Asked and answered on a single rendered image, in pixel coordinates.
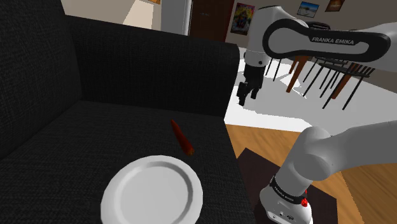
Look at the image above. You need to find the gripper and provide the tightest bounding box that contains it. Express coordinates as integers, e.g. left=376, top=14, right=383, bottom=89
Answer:
left=237, top=63, right=265, bottom=107

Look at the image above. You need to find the wooden dining table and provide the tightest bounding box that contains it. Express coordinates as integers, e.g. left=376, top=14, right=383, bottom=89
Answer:
left=285, top=55, right=362, bottom=101

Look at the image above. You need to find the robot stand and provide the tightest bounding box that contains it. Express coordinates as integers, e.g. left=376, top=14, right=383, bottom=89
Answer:
left=237, top=147, right=339, bottom=224

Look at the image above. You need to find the orange red carrot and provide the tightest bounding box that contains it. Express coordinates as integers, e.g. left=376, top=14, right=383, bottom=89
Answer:
left=170, top=118, right=195, bottom=157

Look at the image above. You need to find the dark brown door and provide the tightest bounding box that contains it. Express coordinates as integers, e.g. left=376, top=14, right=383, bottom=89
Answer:
left=188, top=0, right=235, bottom=43

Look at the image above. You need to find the white round plate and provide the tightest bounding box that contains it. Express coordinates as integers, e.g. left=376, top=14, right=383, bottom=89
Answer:
left=100, top=155, right=204, bottom=224

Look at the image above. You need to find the black fabric sofa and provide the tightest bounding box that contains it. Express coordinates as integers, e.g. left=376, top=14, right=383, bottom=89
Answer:
left=0, top=0, right=257, bottom=224

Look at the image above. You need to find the colourful wall poster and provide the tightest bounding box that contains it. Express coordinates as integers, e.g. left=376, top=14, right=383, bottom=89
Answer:
left=230, top=2, right=256, bottom=36

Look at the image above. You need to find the blue sky wall picture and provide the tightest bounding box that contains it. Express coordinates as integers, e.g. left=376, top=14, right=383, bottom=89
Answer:
left=296, top=1, right=320, bottom=18

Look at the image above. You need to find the orange brown wall picture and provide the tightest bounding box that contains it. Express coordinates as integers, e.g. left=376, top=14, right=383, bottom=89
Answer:
left=324, top=0, right=346, bottom=13

